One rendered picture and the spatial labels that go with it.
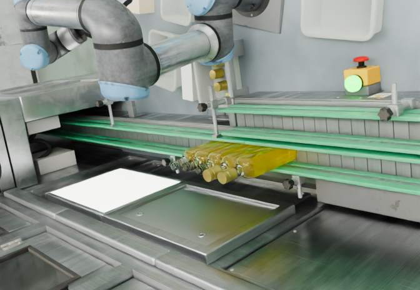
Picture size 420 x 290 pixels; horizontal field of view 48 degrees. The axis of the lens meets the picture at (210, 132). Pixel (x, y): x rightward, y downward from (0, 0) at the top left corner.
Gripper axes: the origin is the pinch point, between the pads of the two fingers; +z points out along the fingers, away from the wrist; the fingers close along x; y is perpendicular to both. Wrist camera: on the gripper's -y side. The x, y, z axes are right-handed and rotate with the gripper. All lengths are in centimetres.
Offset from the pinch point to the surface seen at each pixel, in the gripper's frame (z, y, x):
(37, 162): -87, -44, 32
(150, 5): -7, -15, 48
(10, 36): -199, -33, 298
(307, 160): 24, -56, -32
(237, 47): 18.9, -32.0, 8.3
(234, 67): 14.9, -36.1, 4.1
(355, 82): 45, -39, -33
